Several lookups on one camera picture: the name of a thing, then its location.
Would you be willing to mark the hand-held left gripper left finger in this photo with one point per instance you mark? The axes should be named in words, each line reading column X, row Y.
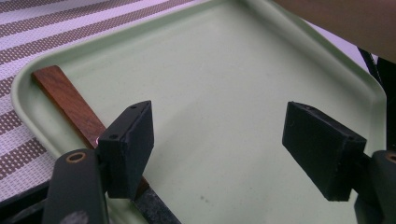
column 127, row 152

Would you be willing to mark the pale blue board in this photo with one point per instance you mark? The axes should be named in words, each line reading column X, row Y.
column 342, row 40

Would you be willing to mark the striped placemat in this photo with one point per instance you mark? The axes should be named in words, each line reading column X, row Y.
column 31, row 31

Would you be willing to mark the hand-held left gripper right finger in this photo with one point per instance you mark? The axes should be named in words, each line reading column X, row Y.
column 323, row 149

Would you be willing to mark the pale green tray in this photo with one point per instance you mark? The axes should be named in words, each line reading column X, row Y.
column 218, row 77

